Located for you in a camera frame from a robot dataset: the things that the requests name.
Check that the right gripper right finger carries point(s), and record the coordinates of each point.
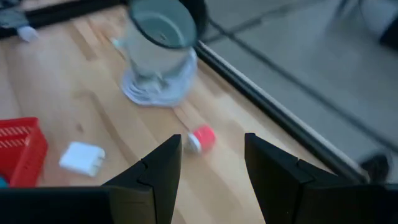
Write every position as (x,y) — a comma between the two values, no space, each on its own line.
(286,193)

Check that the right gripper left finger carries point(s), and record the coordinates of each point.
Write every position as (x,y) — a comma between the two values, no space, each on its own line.
(155,186)

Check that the red and white charger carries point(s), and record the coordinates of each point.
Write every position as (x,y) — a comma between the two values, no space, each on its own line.
(203,137)

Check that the teal power bank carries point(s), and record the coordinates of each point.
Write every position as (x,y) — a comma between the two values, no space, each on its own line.
(2,183)

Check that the purple and white charger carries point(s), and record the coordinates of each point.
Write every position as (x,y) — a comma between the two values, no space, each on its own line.
(28,33)

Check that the red plastic basket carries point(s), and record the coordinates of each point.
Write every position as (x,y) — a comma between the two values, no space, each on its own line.
(25,149)

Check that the white flat pronged wall charger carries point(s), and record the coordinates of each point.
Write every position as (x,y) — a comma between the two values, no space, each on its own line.
(81,158)

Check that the black table side rail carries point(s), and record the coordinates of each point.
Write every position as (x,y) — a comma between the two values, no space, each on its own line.
(273,113)

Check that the black table end rail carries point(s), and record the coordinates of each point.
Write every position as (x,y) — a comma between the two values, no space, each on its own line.
(68,11)

